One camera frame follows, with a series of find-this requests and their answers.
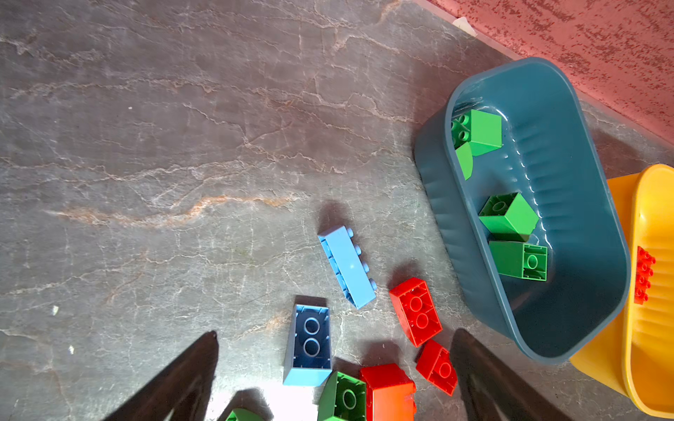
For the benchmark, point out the teal plastic bin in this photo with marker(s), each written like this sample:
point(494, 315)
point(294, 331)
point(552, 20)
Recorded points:
point(548, 156)

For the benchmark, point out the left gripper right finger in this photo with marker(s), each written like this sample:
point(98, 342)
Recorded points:
point(491, 390)

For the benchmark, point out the yellow plastic bin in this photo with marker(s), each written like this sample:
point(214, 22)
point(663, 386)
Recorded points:
point(633, 355)

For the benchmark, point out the small blue brick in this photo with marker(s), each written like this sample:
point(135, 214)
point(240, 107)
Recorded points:
point(308, 361)

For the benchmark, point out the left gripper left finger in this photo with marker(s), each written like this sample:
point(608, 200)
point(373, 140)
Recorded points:
point(181, 391)

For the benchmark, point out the red square brick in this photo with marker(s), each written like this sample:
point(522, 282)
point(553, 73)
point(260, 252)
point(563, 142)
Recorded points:
point(390, 393)

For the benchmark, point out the small red brick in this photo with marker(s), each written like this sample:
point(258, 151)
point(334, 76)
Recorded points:
point(435, 366)

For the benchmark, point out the green brick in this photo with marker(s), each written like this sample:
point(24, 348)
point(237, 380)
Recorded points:
point(509, 217)
point(240, 414)
point(520, 260)
point(343, 398)
point(482, 130)

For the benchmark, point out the red long brick bottom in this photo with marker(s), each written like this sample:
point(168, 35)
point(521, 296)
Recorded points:
point(644, 271)

